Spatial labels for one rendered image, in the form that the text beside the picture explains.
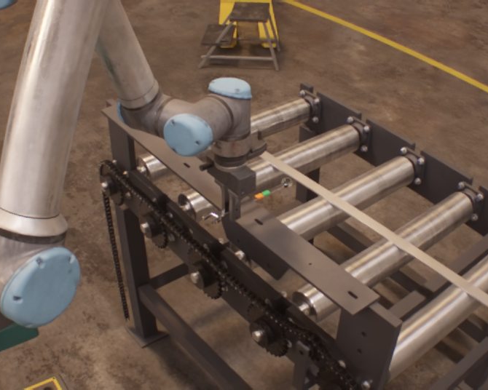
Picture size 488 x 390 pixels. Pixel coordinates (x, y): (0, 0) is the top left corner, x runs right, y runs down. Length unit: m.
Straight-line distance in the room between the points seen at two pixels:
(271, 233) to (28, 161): 0.80
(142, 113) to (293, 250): 0.49
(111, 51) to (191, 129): 0.23
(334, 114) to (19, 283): 1.99
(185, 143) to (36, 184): 0.43
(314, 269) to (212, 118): 0.43
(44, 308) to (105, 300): 2.09
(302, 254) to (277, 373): 1.28
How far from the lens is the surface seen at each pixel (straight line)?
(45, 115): 0.91
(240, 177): 1.42
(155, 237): 2.12
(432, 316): 1.76
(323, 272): 1.46
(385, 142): 2.54
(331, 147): 2.44
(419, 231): 2.05
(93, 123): 4.53
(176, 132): 1.27
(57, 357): 2.87
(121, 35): 1.19
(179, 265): 2.72
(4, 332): 1.21
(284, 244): 1.53
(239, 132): 1.38
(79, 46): 0.91
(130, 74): 1.25
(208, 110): 1.29
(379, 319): 1.40
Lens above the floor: 2.15
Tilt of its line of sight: 35 degrees down
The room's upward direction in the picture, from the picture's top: straight up
